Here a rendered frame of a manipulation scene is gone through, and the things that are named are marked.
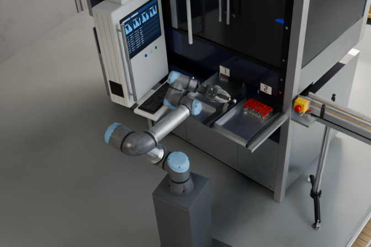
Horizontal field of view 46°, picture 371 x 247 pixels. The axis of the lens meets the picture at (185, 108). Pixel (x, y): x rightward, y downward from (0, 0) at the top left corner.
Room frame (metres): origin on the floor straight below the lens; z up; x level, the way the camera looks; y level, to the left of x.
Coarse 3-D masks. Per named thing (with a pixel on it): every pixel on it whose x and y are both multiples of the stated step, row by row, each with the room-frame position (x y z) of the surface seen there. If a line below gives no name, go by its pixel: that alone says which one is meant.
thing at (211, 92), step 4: (208, 84) 1.91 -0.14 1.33; (196, 88) 1.88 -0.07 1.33; (200, 88) 1.86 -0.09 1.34; (204, 88) 1.89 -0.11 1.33; (208, 88) 1.87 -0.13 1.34; (212, 88) 1.87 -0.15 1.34; (216, 88) 1.88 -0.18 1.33; (204, 92) 1.88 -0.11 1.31; (208, 92) 1.86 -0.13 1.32; (212, 92) 1.86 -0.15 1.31; (216, 92) 1.86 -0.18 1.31; (204, 96) 1.90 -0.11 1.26; (208, 96) 1.89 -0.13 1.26; (212, 96) 1.85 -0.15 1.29
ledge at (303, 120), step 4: (296, 112) 2.14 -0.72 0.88; (292, 116) 2.10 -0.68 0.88; (296, 116) 2.10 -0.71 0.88; (300, 116) 2.10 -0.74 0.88; (304, 116) 2.09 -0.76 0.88; (312, 116) 2.09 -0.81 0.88; (292, 120) 2.09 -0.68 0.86; (296, 120) 2.07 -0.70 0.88; (300, 120) 2.06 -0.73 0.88; (304, 120) 2.06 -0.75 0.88; (308, 120) 2.05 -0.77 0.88; (312, 120) 2.05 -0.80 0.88; (300, 124) 2.04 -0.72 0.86; (304, 124) 2.03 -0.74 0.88; (308, 124) 2.02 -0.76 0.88
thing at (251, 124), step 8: (240, 104) 2.25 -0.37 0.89; (232, 112) 2.19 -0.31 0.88; (240, 112) 2.18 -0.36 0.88; (248, 112) 2.18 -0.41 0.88; (224, 120) 2.12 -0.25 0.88; (232, 120) 2.11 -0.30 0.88; (240, 120) 2.11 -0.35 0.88; (248, 120) 2.10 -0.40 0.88; (256, 120) 2.09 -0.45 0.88; (264, 120) 2.09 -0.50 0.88; (224, 128) 2.01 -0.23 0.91; (232, 128) 2.03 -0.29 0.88; (240, 128) 2.03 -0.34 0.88; (248, 128) 2.02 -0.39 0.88; (256, 128) 2.01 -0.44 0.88; (232, 136) 1.96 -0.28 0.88; (240, 136) 1.92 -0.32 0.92; (248, 136) 1.95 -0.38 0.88
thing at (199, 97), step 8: (216, 72) 2.62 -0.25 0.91; (208, 80) 2.55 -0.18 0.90; (216, 80) 2.56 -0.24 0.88; (224, 80) 2.55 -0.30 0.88; (224, 88) 2.46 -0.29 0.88; (232, 88) 2.45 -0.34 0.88; (240, 88) 2.45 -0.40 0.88; (192, 96) 2.35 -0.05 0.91; (200, 96) 2.39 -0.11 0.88; (224, 96) 2.37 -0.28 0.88; (232, 96) 2.33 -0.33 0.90; (208, 104) 2.30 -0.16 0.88; (216, 104) 2.29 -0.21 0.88
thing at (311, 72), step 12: (168, 24) 2.86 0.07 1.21; (360, 24) 2.72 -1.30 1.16; (348, 36) 2.60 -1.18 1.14; (360, 36) 2.76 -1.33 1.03; (228, 48) 2.46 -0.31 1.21; (336, 48) 2.48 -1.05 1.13; (348, 48) 2.63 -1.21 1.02; (192, 60) 2.69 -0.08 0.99; (252, 60) 2.32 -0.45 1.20; (312, 60) 2.25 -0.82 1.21; (324, 60) 2.37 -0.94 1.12; (336, 60) 2.51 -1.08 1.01; (300, 72) 2.15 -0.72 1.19; (312, 72) 2.26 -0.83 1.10; (324, 72) 2.39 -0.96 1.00; (300, 84) 2.16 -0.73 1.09; (312, 84) 2.29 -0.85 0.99; (276, 96) 2.18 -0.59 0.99
